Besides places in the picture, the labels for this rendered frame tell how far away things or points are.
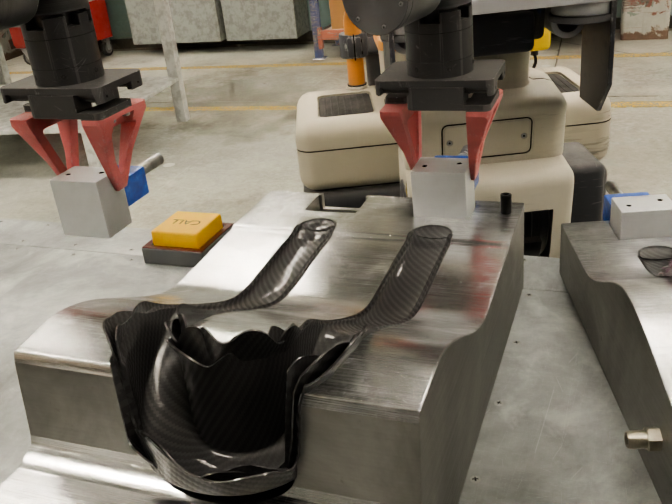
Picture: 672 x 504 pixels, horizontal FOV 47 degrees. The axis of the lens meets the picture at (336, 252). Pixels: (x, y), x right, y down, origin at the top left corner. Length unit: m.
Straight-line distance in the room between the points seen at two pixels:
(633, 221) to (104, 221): 0.47
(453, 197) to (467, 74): 0.11
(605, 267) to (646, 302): 0.14
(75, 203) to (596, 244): 0.47
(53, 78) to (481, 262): 0.38
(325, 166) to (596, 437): 0.84
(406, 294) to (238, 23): 5.76
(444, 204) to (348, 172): 0.64
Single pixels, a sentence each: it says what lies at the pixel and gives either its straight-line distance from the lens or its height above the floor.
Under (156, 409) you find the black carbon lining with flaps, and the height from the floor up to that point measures 0.89.
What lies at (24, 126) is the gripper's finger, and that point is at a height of 1.01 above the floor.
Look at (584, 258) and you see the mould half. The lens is 0.71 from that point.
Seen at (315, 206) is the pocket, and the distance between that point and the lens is 0.78.
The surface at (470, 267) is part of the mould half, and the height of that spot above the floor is 0.89.
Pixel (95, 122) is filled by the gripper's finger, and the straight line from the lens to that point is 0.66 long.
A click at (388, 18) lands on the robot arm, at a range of 0.59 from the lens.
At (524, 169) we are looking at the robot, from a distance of 1.07.
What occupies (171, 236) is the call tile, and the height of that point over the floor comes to 0.83.
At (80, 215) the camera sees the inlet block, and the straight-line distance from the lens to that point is 0.72.
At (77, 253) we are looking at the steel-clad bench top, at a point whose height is 0.80.
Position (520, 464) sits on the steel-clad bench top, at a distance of 0.57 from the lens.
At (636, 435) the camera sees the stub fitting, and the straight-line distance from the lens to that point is 0.53.
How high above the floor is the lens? 1.18
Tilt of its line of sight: 26 degrees down
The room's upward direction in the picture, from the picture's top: 6 degrees counter-clockwise
